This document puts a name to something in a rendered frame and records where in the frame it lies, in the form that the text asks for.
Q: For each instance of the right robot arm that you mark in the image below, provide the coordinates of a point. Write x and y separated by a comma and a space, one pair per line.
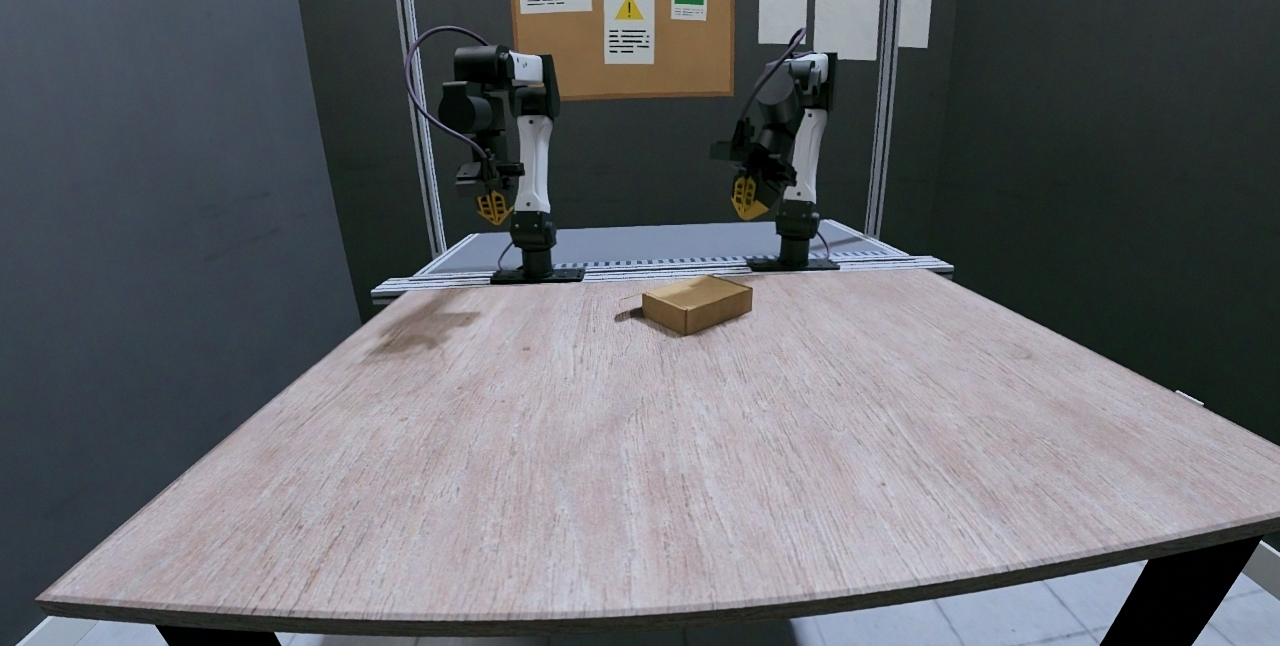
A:
466, 110

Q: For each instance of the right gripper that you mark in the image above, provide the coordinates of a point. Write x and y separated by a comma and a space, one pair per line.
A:
506, 191

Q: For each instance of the grey aluminium crossbar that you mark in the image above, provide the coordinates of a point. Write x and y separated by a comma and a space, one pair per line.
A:
392, 289

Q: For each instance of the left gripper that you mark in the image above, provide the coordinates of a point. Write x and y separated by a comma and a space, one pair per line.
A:
752, 202

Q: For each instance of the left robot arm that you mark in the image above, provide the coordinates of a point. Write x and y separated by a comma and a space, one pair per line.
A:
778, 102

